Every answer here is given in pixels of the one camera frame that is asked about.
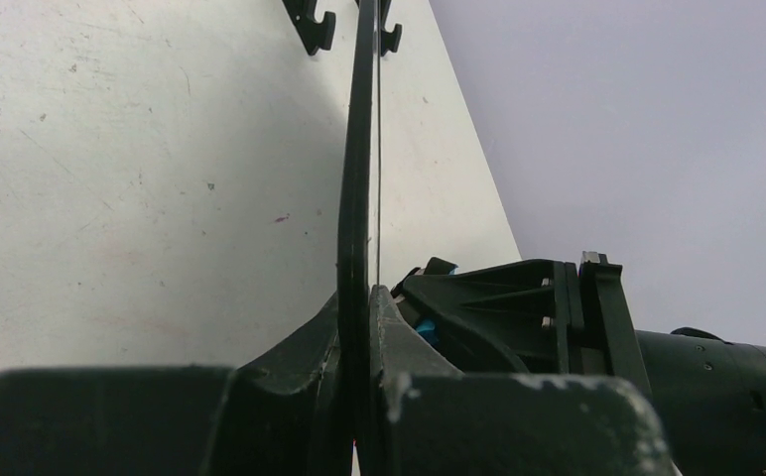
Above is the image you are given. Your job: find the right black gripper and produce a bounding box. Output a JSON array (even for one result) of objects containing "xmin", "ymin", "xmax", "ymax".
[{"xmin": 392, "ymin": 252, "xmax": 652, "ymax": 397}]

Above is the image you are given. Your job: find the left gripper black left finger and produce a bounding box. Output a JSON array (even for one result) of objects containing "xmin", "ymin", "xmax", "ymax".
[{"xmin": 0, "ymin": 298, "xmax": 352, "ymax": 475}]

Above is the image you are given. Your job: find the wire display stand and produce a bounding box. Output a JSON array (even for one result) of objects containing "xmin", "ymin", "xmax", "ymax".
[{"xmin": 282, "ymin": 0, "xmax": 403, "ymax": 57}]

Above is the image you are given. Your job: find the black framed whiteboard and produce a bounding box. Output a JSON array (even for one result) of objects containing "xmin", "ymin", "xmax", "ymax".
[{"xmin": 337, "ymin": 1, "xmax": 379, "ymax": 459}]

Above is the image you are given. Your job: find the blue heart eraser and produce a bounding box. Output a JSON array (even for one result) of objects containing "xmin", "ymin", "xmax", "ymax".
[{"xmin": 415, "ymin": 257, "xmax": 458, "ymax": 346}]

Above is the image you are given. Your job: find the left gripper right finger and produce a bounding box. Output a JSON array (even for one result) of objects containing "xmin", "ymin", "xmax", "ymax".
[{"xmin": 369, "ymin": 286, "xmax": 677, "ymax": 475}]

